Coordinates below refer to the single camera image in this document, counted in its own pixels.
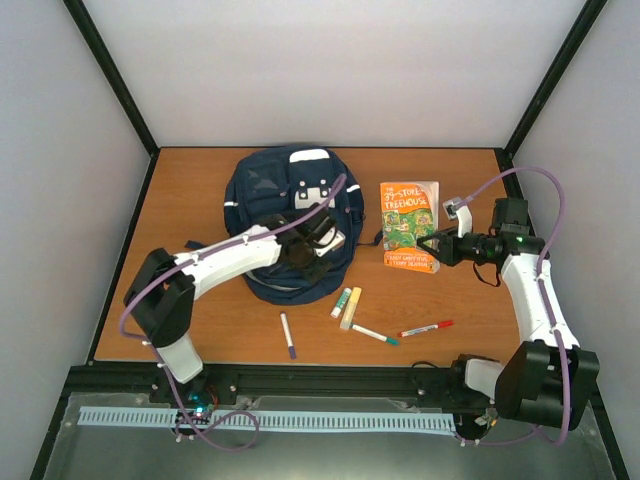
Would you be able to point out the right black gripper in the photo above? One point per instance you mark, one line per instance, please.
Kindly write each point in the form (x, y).
(448, 251)

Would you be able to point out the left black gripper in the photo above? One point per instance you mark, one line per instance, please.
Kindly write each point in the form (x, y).
(313, 275)

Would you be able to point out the orange Treehouse book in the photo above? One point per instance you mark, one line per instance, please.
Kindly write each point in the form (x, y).
(409, 211)

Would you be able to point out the navy blue backpack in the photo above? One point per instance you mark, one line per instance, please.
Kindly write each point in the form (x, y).
(293, 181)

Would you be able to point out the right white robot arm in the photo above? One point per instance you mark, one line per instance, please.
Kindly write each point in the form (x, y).
(548, 380)

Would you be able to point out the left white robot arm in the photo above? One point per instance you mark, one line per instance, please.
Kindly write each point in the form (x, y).
(160, 300)

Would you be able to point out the green white glue stick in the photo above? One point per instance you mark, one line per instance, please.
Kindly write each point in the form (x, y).
(341, 302)

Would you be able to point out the yellow highlighter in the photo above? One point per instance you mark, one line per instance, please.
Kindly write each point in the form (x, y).
(350, 308)

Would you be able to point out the red cap marker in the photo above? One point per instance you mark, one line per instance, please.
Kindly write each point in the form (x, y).
(424, 329)

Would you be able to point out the teal cap marker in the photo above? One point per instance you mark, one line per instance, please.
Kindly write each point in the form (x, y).
(373, 334)

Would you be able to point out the purple cap marker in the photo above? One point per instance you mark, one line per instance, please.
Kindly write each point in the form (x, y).
(288, 335)

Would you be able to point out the small circuit board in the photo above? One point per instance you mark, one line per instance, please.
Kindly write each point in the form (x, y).
(204, 404)

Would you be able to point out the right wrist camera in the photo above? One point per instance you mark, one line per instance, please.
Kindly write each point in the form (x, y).
(457, 209)

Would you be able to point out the right black frame post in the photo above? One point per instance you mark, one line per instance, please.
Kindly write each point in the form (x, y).
(571, 44)

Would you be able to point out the black frame post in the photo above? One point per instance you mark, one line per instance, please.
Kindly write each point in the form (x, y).
(571, 44)
(100, 52)

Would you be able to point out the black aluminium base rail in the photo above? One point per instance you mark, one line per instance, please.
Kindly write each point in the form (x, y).
(223, 384)

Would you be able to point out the light blue cable duct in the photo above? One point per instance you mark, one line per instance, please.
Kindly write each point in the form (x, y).
(272, 421)

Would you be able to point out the left black frame post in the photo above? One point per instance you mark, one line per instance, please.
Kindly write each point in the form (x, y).
(100, 52)

